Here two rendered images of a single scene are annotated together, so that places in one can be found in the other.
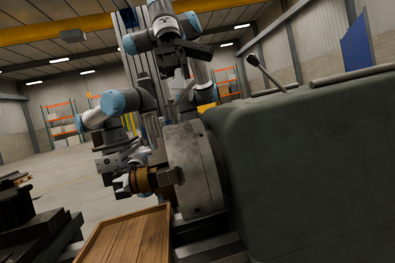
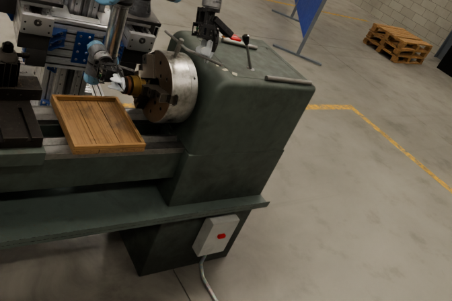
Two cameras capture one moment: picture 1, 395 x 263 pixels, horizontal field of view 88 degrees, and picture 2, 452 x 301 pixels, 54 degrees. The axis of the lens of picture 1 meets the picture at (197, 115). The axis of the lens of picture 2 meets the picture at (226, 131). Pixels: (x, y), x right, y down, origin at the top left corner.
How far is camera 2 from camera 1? 1.42 m
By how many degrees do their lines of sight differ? 45
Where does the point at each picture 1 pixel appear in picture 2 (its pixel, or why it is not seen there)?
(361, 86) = (285, 89)
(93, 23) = not seen: outside the picture
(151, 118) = (124, 12)
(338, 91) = (274, 88)
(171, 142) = (176, 76)
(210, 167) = (192, 101)
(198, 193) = (178, 112)
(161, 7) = not seen: outside the picture
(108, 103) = not seen: outside the picture
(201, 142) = (194, 84)
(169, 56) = (209, 31)
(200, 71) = not seen: outside the picture
